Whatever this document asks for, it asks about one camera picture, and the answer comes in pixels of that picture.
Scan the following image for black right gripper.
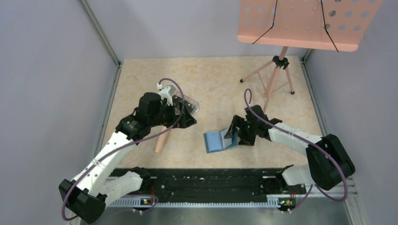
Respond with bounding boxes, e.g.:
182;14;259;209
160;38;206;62
224;114;258;146

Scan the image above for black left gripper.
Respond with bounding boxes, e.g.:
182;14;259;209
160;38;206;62
149;100;196;128

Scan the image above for clear acrylic card box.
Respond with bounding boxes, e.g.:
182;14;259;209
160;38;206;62
165;85;199;117

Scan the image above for blue leather card holder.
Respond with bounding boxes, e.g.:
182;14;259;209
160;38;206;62
204;129;238;154

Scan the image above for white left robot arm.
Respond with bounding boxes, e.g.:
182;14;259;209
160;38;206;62
59;92;199;224

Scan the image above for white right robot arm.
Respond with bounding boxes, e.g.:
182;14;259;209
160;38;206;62
222;105;356;193

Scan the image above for pink music stand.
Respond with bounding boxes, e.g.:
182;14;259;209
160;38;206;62
237;0;385;113

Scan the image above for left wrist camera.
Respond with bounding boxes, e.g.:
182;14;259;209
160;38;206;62
157;84;176;106

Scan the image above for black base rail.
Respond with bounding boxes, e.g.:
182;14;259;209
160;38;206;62
110;167;306;203

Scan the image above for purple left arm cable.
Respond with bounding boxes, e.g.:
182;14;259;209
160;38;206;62
61;77;185;222

